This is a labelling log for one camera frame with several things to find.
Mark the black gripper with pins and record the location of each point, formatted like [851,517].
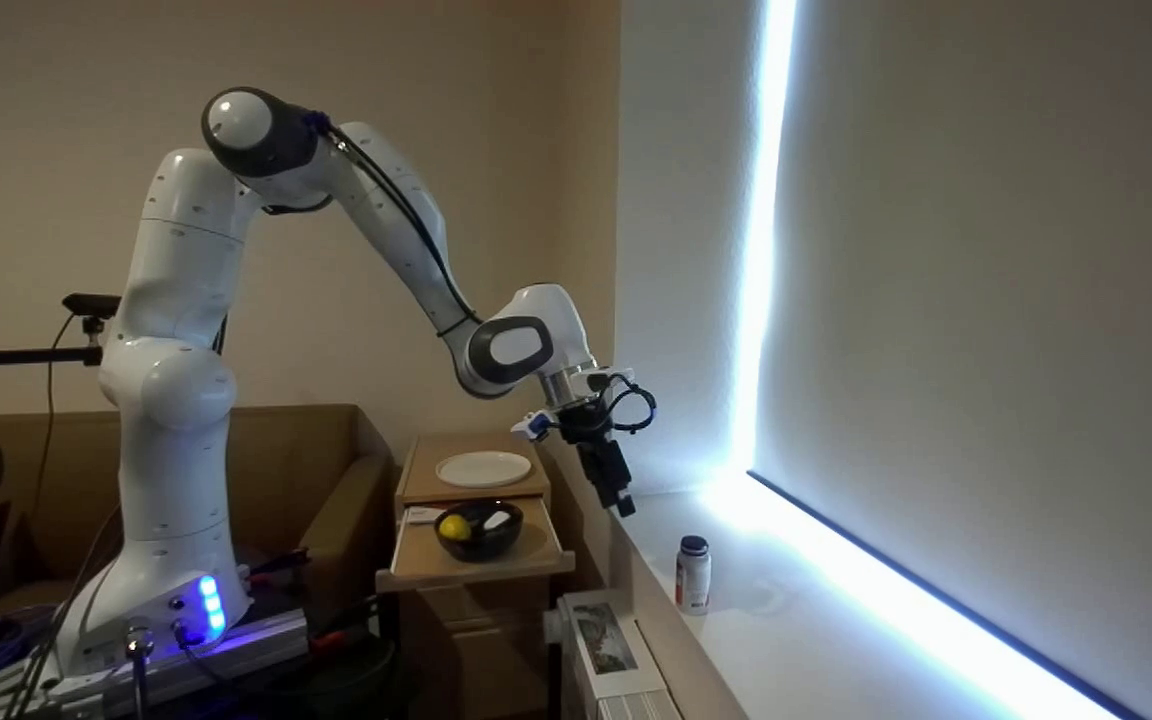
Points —
[598,423]

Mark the orange label pill bottle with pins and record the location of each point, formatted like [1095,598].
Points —
[692,573]

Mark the yellow lemon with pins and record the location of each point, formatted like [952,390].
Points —
[452,529]

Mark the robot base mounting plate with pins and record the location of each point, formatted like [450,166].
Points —
[152,670]

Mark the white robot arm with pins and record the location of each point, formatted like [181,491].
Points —
[175,390]

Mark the white round plate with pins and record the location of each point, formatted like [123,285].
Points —
[482,470]

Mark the black bowl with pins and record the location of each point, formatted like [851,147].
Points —
[492,529]

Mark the wooden side table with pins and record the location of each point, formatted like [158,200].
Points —
[473,632]

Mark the brown leather armchair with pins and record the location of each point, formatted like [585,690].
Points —
[108,510]

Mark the white window blind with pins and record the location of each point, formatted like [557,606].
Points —
[962,314]

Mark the black camera on stand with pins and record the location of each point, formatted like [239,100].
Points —
[92,311]

